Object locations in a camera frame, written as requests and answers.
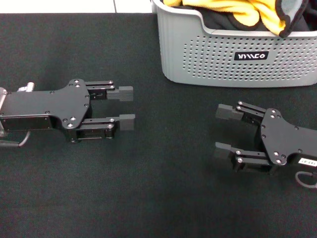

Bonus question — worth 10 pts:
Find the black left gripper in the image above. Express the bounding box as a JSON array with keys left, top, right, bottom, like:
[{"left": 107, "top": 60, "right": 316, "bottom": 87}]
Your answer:
[{"left": 0, "top": 78, "right": 135, "bottom": 143}]

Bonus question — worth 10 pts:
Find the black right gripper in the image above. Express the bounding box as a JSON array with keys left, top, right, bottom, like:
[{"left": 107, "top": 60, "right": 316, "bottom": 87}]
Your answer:
[{"left": 212, "top": 100, "right": 317, "bottom": 175}]

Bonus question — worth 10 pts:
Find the yellow and grey towel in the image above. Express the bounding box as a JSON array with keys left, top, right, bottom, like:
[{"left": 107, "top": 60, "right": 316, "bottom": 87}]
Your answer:
[{"left": 163, "top": 0, "right": 311, "bottom": 39}]

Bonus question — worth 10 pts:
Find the grey perforated storage box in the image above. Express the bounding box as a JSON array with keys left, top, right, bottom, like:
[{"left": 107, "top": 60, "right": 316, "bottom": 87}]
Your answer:
[{"left": 151, "top": 0, "right": 317, "bottom": 88}]

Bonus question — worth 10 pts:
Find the black cloth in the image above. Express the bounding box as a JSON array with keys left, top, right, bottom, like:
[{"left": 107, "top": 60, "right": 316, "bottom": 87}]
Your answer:
[{"left": 173, "top": 4, "right": 317, "bottom": 33}]

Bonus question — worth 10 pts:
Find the right gripper cable with plug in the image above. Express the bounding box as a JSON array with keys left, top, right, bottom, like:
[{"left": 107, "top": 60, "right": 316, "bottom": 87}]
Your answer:
[{"left": 294, "top": 171, "right": 317, "bottom": 189}]

